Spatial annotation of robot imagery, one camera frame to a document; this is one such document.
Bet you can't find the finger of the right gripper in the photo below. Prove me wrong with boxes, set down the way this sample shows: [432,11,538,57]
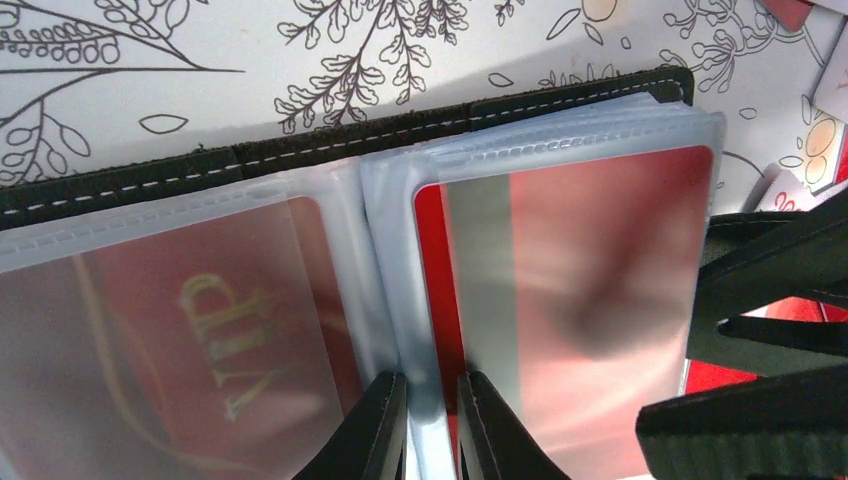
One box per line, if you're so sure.
[685,188,848,379]
[635,365,847,479]

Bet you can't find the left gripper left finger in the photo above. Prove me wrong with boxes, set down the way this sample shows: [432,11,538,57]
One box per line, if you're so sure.
[294,371,407,480]

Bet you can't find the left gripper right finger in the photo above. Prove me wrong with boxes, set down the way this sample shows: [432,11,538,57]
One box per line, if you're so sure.
[457,371,569,480]

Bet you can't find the black card holder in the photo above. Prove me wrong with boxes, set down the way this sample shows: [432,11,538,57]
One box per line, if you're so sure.
[1,67,726,479]

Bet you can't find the white red-dot card left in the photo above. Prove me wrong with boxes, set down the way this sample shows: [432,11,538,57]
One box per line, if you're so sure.
[754,170,847,212]

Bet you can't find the white red-dot card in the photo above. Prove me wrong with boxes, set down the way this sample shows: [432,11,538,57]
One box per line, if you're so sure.
[813,31,847,123]
[754,170,847,212]

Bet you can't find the red card bottom left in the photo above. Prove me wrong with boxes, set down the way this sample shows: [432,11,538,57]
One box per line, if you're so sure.
[684,297,847,394]

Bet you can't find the white red-dot card top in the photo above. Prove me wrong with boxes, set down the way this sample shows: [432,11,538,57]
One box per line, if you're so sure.
[813,31,847,123]

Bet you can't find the red card centre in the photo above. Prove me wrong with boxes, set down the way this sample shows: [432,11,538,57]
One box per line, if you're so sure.
[760,0,814,32]

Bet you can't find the floral patterned table mat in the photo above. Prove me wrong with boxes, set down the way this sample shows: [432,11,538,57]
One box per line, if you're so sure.
[1,1,847,210]

